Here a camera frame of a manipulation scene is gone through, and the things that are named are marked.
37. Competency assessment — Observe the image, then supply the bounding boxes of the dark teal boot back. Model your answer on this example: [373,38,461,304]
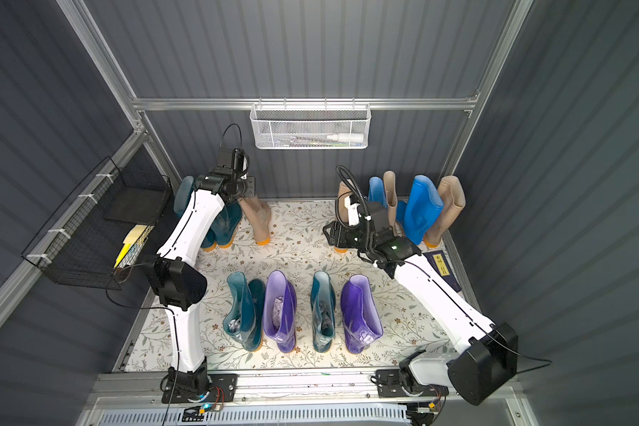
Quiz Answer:
[207,203,242,249]
[172,175,218,252]

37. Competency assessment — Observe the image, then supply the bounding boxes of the yellow sticky notes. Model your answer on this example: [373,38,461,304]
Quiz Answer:
[114,225,154,269]

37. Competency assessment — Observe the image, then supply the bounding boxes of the blue boot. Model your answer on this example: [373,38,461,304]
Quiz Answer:
[401,175,444,245]
[368,177,406,225]

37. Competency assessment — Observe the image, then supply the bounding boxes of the beige boot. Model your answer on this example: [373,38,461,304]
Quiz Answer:
[424,176,466,249]
[383,170,403,236]
[239,196,272,246]
[337,182,353,226]

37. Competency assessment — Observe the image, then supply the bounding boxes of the white tube in basket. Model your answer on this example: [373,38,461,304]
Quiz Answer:
[326,133,365,145]

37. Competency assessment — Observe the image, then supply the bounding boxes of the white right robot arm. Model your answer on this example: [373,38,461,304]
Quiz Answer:
[322,203,522,406]

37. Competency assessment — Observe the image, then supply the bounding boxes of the black wire wall basket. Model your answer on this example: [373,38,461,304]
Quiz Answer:
[21,157,172,290]

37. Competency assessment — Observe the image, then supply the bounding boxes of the purple boot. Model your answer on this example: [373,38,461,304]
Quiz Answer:
[262,271,297,353]
[341,274,383,354]

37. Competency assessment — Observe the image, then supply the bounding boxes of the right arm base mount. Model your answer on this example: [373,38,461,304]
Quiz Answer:
[370,351,449,400]

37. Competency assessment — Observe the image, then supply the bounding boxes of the dark blue book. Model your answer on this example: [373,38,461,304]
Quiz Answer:
[424,250,463,294]

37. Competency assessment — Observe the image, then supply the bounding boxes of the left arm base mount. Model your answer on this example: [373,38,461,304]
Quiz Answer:
[160,369,239,404]

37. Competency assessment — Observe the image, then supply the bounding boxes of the white wire mesh basket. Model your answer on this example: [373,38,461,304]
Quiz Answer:
[250,102,372,150]

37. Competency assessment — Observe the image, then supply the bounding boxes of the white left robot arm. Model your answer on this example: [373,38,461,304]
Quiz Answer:
[122,147,255,374]

